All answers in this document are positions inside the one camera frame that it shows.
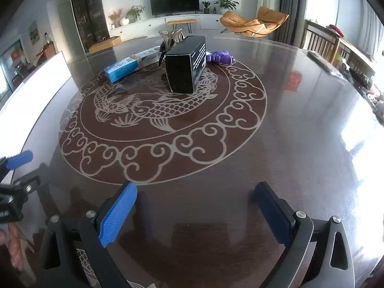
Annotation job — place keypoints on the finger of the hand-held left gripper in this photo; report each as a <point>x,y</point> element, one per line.
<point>19,159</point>
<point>28,186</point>

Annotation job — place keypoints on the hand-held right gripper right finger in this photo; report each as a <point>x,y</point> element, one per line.
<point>274,213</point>

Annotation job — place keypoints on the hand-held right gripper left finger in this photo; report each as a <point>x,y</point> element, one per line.
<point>117,213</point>

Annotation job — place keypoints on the dark patterned desktop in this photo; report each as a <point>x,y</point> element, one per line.
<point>300,126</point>

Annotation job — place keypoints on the person's left hand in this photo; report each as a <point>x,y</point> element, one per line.
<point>15,249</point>

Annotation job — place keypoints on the cardboard box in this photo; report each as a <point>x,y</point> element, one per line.
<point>105,44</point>

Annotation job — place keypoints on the blue carton box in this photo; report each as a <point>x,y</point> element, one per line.
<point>129,64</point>

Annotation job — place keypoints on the black carton box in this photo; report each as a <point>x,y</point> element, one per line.
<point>183,69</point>

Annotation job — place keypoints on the dark display cabinet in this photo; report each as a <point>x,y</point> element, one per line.
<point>88,12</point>

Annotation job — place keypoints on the purple toy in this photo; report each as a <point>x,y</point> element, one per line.
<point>220,58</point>

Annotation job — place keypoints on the red flower bouquet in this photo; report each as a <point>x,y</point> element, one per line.
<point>115,16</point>

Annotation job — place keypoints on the white round vase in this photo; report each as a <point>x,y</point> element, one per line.
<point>124,21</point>

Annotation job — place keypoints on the wooden chair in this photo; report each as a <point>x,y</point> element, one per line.
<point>321,40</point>

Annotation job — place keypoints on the green potted plant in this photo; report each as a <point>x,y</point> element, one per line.
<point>135,12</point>

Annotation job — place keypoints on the orange lounge chair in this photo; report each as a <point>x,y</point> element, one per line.
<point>252,22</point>

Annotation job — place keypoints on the wooden bench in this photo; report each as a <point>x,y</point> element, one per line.
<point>181,21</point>

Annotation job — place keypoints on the white television cabinet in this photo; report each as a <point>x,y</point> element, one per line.
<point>210,21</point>

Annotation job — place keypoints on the grey curtain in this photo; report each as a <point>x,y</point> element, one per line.
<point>289,6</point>

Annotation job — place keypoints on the large leafy potted plant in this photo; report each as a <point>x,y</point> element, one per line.
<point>225,3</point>

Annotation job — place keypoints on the small potted plant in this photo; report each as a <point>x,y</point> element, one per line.
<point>206,6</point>

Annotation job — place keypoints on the black television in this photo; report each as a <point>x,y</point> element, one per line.
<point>174,1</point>

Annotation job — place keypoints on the framed wall painting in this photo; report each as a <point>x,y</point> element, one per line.
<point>34,33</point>

